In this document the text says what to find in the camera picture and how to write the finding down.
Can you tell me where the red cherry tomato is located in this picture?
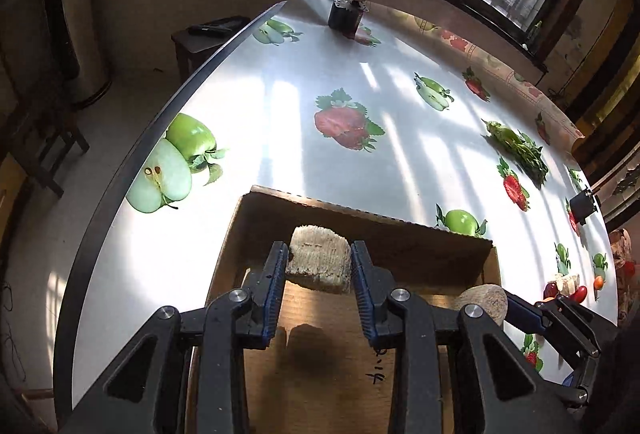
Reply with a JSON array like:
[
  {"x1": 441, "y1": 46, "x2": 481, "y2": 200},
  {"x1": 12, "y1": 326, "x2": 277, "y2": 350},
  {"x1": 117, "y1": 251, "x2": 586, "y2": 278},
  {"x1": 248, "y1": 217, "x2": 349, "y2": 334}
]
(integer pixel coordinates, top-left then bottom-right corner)
[{"x1": 570, "y1": 286, "x2": 588, "y2": 304}]

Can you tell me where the black cup with stick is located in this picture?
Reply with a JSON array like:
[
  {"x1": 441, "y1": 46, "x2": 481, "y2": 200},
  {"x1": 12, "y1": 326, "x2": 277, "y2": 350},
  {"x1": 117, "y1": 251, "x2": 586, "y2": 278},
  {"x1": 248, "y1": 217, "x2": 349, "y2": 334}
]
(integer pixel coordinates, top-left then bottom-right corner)
[{"x1": 568, "y1": 188, "x2": 599, "y2": 225}]

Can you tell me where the small orange kumquat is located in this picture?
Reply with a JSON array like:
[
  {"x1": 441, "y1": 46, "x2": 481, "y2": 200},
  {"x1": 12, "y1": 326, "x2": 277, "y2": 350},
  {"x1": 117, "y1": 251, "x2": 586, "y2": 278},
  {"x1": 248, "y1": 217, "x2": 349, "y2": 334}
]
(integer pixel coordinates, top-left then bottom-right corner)
[{"x1": 593, "y1": 276, "x2": 604, "y2": 291}]

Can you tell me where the fruit print tablecloth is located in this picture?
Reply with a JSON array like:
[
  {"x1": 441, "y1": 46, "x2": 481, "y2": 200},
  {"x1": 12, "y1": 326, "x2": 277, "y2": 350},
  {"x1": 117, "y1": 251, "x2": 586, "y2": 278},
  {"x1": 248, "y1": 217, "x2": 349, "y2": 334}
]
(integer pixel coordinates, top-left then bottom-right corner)
[{"x1": 66, "y1": 0, "x2": 618, "y2": 402}]

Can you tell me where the beige fibrous block chunk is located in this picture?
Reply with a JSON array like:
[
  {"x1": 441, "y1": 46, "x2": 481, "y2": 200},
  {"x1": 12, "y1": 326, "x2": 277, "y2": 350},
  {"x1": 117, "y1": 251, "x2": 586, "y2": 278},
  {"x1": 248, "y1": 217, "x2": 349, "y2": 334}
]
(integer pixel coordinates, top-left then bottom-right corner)
[{"x1": 285, "y1": 225, "x2": 352, "y2": 295}]

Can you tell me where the brown cardboard box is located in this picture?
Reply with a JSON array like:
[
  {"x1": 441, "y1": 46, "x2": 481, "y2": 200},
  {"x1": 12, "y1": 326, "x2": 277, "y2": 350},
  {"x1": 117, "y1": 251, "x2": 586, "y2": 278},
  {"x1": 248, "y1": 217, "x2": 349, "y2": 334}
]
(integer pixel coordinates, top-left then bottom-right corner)
[{"x1": 186, "y1": 186, "x2": 500, "y2": 433}]

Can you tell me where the beige block chunk middle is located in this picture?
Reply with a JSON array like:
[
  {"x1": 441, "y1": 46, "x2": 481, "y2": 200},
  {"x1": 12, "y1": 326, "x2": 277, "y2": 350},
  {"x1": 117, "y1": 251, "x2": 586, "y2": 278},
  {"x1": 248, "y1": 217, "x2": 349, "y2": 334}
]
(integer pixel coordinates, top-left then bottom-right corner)
[{"x1": 555, "y1": 273, "x2": 580, "y2": 297}]

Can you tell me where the dark bottle with cork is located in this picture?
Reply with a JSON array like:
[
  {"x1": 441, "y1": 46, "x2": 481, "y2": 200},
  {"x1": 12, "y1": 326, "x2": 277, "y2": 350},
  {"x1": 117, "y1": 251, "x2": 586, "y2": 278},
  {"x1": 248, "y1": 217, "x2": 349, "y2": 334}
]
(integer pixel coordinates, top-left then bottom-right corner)
[{"x1": 328, "y1": 0, "x2": 368, "y2": 39}]

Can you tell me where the green leafy vegetable bunch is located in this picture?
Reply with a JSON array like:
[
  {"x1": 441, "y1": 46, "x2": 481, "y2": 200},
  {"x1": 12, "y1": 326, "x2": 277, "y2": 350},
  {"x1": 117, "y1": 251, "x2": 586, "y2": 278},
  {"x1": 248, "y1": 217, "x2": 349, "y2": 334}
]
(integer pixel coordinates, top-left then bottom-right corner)
[{"x1": 483, "y1": 121, "x2": 549, "y2": 188}]

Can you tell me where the dark wooden stool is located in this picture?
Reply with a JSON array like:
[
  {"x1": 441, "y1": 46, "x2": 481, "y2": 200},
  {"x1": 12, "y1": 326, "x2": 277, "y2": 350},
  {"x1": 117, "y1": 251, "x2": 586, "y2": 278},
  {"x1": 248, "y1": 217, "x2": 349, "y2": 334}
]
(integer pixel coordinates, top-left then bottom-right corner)
[{"x1": 171, "y1": 15, "x2": 250, "y2": 82}]

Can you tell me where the round beige fibrous chunk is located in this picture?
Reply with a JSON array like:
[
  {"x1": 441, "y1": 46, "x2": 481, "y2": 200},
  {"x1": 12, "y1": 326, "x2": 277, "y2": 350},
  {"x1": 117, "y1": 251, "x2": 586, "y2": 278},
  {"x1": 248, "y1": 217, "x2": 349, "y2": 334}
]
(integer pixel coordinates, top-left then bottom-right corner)
[{"x1": 452, "y1": 284, "x2": 508, "y2": 327}]

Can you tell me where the dark red jujube date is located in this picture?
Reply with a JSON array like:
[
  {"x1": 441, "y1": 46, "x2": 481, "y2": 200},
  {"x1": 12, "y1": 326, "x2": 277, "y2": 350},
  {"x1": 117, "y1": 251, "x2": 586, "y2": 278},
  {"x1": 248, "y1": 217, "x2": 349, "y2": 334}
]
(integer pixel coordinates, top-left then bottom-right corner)
[{"x1": 544, "y1": 281, "x2": 559, "y2": 301}]

